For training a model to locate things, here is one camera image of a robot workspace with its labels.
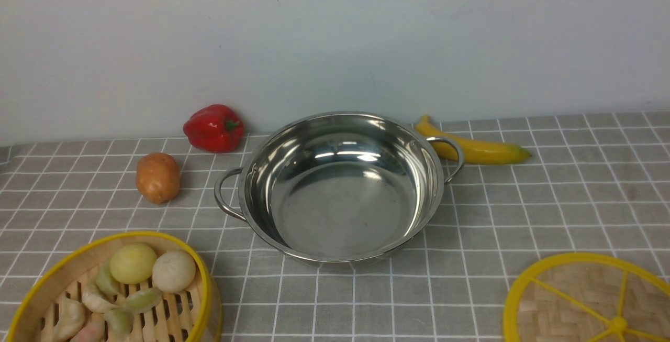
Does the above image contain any red bell pepper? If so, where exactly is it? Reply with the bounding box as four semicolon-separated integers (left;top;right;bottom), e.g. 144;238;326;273
183;104;245;154

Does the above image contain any woven bamboo steamer lid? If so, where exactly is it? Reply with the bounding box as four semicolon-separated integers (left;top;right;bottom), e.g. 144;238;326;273
502;253;669;341

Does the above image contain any yellow banana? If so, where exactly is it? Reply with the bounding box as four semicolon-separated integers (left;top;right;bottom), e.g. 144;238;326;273
415;115;532;165

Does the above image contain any stainless steel pot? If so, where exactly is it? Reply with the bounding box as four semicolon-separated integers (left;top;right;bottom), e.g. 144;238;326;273
214;111;466;268

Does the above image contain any yellow round bun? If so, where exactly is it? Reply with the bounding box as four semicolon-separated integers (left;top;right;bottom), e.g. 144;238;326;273
109;242;158;284

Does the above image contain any white round bun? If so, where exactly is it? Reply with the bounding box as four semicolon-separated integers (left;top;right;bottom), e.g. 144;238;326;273
152;250;197;293

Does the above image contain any white dumpling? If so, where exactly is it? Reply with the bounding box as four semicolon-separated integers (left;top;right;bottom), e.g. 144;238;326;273
81;280;118;314

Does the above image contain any light green dumpling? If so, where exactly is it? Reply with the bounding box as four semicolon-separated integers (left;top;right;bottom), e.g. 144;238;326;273
104;308;134;341

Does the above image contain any brown potato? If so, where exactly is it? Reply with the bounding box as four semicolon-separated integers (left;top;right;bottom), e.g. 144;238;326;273
136;152;181;204

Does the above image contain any pale green dumpling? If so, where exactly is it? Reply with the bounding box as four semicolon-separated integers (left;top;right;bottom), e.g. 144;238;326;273
94;262;120;296

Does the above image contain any grey checked tablecloth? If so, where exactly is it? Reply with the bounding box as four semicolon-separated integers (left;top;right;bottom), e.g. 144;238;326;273
1;112;669;341

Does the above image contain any cream dumpling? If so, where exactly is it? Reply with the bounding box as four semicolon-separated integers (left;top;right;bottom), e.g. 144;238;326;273
52;297;87;341

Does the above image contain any pink dumpling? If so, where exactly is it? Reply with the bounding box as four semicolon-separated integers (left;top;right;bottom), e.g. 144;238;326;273
70;320;105;342

